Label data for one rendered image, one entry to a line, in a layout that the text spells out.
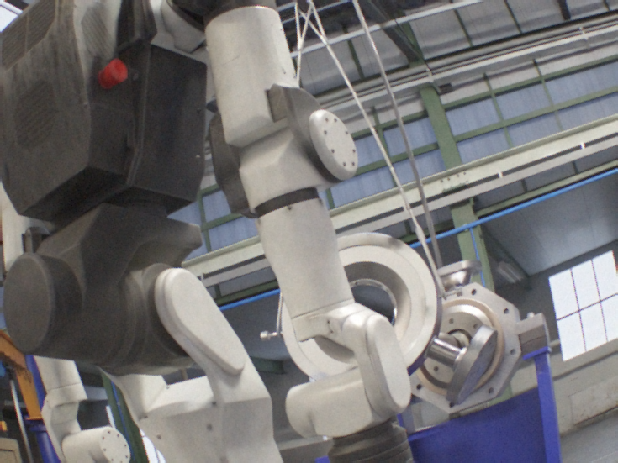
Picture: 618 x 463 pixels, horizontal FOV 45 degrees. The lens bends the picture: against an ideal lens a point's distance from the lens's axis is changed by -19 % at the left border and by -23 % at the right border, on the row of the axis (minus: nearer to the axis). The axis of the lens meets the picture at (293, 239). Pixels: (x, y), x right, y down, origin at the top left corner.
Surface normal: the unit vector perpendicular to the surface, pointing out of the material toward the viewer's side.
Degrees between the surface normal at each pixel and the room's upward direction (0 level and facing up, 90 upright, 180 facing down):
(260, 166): 71
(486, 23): 90
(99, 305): 113
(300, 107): 90
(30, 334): 90
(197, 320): 90
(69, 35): 105
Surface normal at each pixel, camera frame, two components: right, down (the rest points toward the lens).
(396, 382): 0.82, -0.33
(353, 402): -0.49, 0.06
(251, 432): 0.85, 0.10
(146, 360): 0.60, 0.64
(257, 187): -0.68, 0.14
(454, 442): -0.39, -0.18
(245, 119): -0.39, 0.30
